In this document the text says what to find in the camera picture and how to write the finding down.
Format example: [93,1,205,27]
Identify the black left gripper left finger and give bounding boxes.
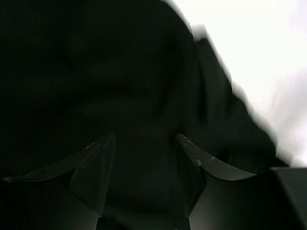
[0,134,115,230]

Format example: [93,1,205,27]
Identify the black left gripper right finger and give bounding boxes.
[177,135,307,230]

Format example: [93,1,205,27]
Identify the black trousers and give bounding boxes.
[0,0,281,230]

